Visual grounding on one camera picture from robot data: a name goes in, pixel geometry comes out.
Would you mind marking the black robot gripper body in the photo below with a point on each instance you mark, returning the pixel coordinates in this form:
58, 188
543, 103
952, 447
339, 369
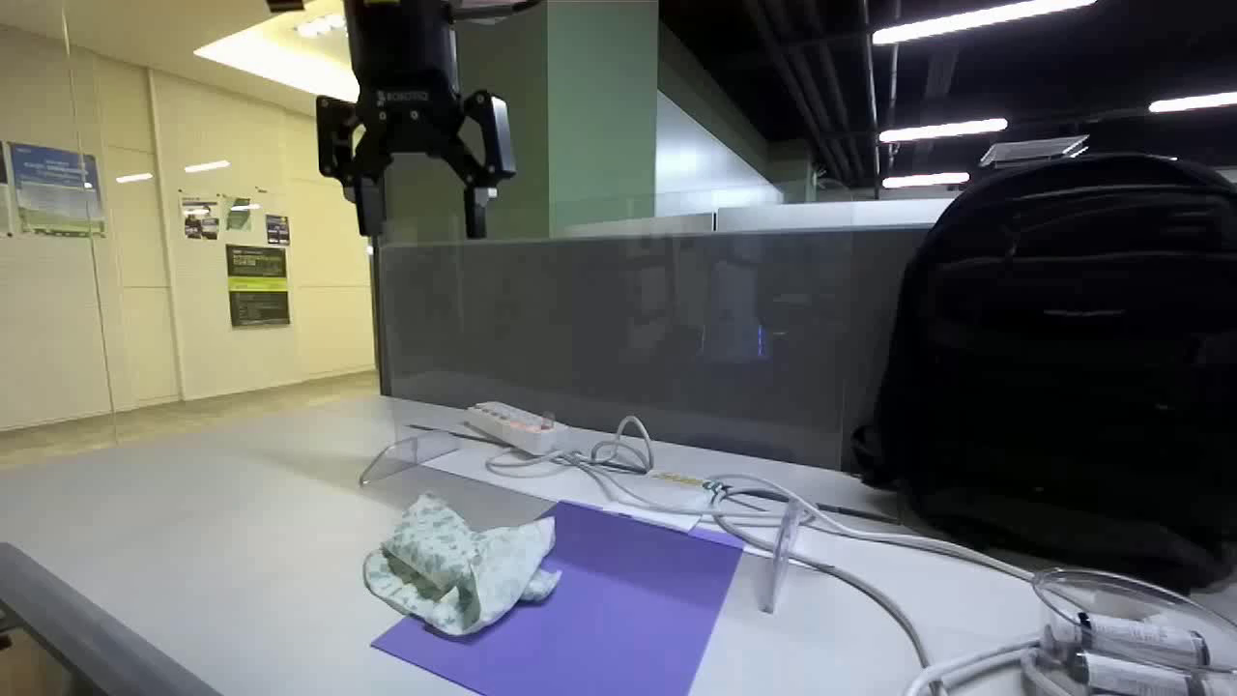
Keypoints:
405, 55

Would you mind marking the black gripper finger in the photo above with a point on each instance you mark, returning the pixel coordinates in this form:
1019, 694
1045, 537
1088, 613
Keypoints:
486, 153
355, 153

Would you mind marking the white green patterned cloth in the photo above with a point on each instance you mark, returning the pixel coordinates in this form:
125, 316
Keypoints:
452, 577

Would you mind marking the white power strip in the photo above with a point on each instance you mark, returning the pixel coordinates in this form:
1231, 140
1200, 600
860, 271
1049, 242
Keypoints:
517, 429

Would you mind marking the grey desk partition panel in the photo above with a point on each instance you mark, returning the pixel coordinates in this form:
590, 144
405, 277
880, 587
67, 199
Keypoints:
745, 342

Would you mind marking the purple paper sheet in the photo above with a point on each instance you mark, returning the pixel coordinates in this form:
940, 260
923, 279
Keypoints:
632, 616

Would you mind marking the black backpack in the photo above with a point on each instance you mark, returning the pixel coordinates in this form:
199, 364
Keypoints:
1061, 369

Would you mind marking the dark wall notice board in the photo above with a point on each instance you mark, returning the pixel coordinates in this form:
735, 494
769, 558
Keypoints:
257, 288

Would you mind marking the blue wall poster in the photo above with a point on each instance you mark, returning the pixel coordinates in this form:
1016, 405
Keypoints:
54, 191

